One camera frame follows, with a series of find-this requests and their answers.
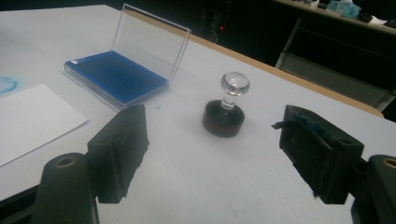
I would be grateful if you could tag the blue ink pad clear case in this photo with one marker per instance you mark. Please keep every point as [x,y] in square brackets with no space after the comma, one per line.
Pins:
[118,74]

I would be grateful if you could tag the white paper sheet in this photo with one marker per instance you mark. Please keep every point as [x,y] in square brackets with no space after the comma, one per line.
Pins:
[31,118]

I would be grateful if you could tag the white-framed desk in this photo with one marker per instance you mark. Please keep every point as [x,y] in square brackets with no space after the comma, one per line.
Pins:
[327,77]

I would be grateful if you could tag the teal lumpy object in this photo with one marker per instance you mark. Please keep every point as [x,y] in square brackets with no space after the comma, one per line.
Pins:
[344,7]

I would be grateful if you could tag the black stamp with clear knob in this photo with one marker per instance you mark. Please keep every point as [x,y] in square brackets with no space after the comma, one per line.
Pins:
[224,113]

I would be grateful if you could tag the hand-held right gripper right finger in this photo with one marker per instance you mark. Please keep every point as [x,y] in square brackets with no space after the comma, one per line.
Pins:
[317,155]

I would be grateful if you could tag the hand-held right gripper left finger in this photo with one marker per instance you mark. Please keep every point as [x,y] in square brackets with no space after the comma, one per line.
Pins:
[115,155]

